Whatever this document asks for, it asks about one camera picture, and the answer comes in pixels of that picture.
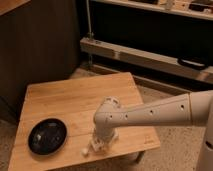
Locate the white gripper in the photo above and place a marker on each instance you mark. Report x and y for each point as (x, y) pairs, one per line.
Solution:
(104, 136)

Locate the clear plastic bottle white cap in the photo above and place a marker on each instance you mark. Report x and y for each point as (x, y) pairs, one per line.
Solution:
(97, 145)

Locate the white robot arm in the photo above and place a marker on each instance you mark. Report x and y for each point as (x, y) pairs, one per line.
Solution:
(195, 108)

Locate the black ceramic bowl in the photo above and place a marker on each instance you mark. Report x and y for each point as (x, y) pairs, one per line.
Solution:
(47, 136)

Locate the wooden table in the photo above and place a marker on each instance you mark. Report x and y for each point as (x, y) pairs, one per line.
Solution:
(75, 101)

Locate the grey metal shelf beam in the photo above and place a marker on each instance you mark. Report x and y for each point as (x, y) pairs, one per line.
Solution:
(144, 59)

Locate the metal vertical pole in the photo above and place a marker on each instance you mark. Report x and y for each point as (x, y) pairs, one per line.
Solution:
(90, 32)

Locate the upper wooden shelf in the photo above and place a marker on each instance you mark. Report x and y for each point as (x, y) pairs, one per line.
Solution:
(176, 7)

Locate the black handle on shelf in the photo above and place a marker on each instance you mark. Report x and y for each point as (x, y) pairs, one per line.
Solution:
(192, 65)

